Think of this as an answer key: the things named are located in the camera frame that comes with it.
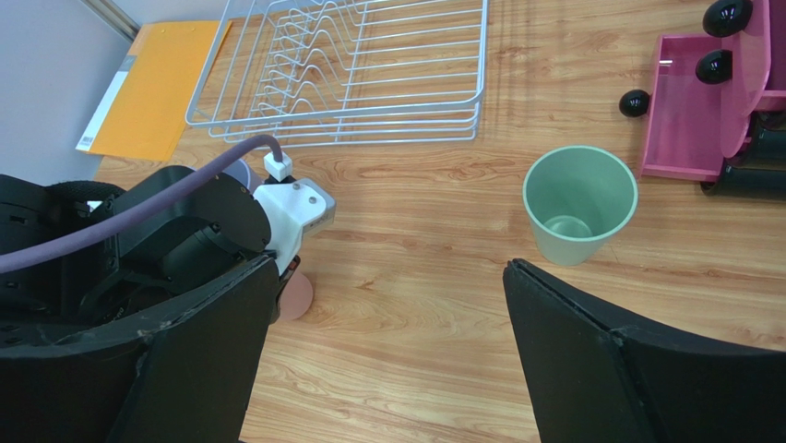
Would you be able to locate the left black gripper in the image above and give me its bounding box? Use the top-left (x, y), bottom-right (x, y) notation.
top-left (1, 166), bottom-right (271, 344)

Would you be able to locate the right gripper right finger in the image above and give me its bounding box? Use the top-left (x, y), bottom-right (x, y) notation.
top-left (503, 258), bottom-right (785, 442)

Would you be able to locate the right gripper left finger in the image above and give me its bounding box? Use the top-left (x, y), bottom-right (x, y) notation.
top-left (1, 257), bottom-right (280, 442)

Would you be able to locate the pink cup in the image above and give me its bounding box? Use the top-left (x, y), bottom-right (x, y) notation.
top-left (279, 270), bottom-right (314, 321)

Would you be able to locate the purple cup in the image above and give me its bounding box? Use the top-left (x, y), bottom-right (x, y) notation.
top-left (222, 159), bottom-right (263, 194)

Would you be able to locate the green cup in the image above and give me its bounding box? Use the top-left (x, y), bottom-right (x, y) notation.
top-left (522, 145), bottom-right (638, 266)

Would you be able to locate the orange folder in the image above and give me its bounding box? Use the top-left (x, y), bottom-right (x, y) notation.
top-left (76, 20), bottom-right (228, 162)

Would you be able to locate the magenta plastic holder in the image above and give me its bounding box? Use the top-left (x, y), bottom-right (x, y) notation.
top-left (619, 1), bottom-right (785, 182)

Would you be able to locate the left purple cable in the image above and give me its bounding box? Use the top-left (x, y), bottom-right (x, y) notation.
top-left (0, 134), bottom-right (285, 275)

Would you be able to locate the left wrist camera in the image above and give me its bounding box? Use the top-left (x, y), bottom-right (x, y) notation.
top-left (253, 152), bottom-right (337, 275)

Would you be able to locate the white wire dish rack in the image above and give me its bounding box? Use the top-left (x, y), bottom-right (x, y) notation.
top-left (185, 0), bottom-right (489, 148)

